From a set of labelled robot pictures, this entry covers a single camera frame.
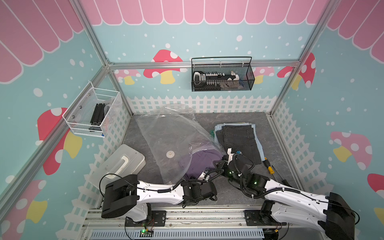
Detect light blue garment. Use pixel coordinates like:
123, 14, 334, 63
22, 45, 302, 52
214, 123, 265, 162

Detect yellow black screwdriver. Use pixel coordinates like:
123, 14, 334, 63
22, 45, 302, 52
263, 158, 277, 181

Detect black part in white basket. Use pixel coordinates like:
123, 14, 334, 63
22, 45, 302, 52
89, 104, 106, 132

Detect white wire mesh basket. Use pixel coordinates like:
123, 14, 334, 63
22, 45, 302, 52
63, 82, 123, 138

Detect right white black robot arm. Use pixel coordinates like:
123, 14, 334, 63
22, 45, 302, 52
213, 153, 360, 240

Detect black wire mesh basket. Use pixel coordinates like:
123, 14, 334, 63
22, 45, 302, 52
191, 57, 255, 92

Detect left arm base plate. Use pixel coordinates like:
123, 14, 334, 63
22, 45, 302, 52
125, 211, 167, 228

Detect clear plastic vacuum bag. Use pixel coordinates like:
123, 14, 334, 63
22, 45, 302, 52
137, 104, 225, 185

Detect small green circuit board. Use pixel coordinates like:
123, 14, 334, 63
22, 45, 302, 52
139, 229, 154, 238

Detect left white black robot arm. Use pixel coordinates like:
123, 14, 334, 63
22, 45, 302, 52
101, 169, 224, 222

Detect white round bag valve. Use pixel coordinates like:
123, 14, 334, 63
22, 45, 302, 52
166, 151, 175, 159

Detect black handled screwdriver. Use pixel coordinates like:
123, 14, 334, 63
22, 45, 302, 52
272, 165, 292, 187

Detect white black items in basket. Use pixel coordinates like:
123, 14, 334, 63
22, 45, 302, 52
192, 71, 244, 91

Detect dark grey denim trousers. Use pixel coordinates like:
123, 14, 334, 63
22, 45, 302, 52
216, 125, 262, 165

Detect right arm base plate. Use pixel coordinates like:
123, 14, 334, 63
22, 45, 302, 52
244, 210, 280, 227

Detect purple garment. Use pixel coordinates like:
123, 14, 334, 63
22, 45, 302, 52
180, 149, 223, 179

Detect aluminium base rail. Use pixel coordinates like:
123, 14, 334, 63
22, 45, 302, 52
77, 205, 328, 240

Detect translucent plastic storage box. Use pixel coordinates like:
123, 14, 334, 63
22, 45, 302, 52
89, 144, 146, 185

